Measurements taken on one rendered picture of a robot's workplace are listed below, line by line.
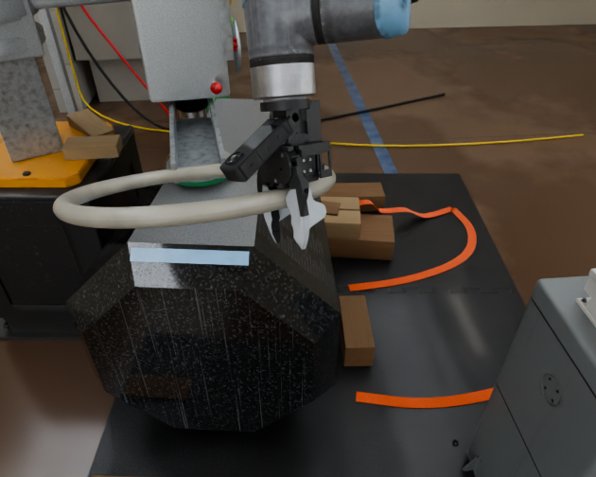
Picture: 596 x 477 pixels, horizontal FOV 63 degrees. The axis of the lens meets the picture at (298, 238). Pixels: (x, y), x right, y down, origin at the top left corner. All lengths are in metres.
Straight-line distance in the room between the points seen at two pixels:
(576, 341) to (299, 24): 0.92
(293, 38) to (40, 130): 1.55
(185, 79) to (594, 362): 1.19
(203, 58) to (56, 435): 1.47
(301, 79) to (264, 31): 0.08
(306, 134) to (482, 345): 1.74
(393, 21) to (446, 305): 1.90
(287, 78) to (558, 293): 0.92
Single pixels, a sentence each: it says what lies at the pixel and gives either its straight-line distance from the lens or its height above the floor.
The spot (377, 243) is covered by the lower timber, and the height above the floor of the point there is 0.12.
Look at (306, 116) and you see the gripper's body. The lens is 0.72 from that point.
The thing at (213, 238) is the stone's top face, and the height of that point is 0.86.
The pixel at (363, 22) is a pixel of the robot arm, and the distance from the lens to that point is 0.67.
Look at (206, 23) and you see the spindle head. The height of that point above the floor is 1.36.
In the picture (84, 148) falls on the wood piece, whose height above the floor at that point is 0.83.
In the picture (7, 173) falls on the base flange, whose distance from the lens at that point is 2.10.
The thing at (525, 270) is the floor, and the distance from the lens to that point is 2.81.
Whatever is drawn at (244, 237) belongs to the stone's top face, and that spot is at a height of 0.86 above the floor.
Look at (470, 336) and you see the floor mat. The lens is 2.34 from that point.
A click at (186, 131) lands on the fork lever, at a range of 1.38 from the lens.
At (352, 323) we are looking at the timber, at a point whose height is 0.13.
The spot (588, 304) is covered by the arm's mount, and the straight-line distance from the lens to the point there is 1.32.
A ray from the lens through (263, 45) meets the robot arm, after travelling 0.69.
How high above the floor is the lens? 1.69
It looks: 38 degrees down
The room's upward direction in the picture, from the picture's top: straight up
